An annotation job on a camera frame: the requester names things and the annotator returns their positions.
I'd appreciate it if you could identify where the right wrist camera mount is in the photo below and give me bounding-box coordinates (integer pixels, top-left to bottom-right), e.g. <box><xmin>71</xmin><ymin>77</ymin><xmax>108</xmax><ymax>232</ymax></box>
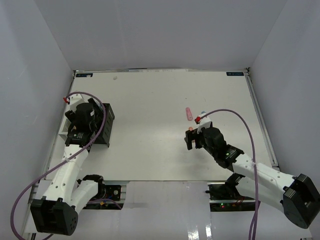
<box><xmin>194</xmin><ymin>113</ymin><xmax>212</xmax><ymax>132</ymax></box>

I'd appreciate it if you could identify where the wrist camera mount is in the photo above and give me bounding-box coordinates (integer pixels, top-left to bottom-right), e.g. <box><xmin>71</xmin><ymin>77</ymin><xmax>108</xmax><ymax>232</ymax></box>
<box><xmin>63</xmin><ymin>94</ymin><xmax>85</xmax><ymax>112</ymax></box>
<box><xmin>194</xmin><ymin>113</ymin><xmax>212</xmax><ymax>132</ymax></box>

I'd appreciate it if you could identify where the pink correction tape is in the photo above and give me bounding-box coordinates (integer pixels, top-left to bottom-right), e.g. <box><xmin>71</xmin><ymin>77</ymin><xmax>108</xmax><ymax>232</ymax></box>
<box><xmin>185</xmin><ymin>107</ymin><xmax>193</xmax><ymax>121</ymax></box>

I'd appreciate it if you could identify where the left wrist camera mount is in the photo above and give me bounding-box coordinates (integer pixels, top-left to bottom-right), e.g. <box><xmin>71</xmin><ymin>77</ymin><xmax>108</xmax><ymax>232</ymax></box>
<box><xmin>63</xmin><ymin>94</ymin><xmax>85</xmax><ymax>112</ymax></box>

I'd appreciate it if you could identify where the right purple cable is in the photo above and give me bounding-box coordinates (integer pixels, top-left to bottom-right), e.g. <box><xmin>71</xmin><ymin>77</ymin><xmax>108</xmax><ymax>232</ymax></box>
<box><xmin>203</xmin><ymin>108</ymin><xmax>261</xmax><ymax>240</ymax></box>

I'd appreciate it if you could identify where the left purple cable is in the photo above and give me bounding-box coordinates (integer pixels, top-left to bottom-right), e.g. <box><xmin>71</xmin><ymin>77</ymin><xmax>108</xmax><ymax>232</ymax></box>
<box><xmin>9</xmin><ymin>91</ymin><xmax>123</xmax><ymax>240</ymax></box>

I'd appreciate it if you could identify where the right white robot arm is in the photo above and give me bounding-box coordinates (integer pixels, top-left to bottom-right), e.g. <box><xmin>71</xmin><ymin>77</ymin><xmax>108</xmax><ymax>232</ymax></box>
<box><xmin>184</xmin><ymin>127</ymin><xmax>320</xmax><ymax>229</ymax></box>

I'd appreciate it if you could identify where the purple cable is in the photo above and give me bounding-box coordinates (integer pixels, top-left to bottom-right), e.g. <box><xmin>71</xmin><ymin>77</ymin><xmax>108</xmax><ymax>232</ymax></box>
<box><xmin>9</xmin><ymin>91</ymin><xmax>123</xmax><ymax>240</ymax></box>
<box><xmin>203</xmin><ymin>108</ymin><xmax>261</xmax><ymax>240</ymax></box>

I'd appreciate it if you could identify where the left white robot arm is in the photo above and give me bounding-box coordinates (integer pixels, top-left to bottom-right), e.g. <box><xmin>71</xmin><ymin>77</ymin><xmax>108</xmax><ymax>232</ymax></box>
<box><xmin>30</xmin><ymin>98</ymin><xmax>106</xmax><ymax>236</ymax></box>

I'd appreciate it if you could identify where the black slotted organizer box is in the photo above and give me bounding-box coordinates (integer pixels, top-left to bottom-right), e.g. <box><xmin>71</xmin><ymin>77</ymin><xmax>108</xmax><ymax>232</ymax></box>
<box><xmin>88</xmin><ymin>98</ymin><xmax>115</xmax><ymax>147</ymax></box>

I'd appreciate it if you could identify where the white compartment tray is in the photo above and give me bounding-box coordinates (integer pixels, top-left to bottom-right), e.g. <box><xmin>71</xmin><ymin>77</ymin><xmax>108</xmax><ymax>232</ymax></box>
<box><xmin>58</xmin><ymin>116</ymin><xmax>71</xmax><ymax>138</ymax></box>

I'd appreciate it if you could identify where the left dark table label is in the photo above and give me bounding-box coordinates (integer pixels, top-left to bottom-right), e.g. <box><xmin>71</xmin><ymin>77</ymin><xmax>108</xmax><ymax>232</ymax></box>
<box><xmin>75</xmin><ymin>73</ymin><xmax>93</xmax><ymax>78</ymax></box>

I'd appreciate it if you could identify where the dark blue table label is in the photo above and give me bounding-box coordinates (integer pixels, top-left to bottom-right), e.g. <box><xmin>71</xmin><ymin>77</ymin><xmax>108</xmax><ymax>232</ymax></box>
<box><xmin>226</xmin><ymin>71</ymin><xmax>244</xmax><ymax>77</ymax></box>

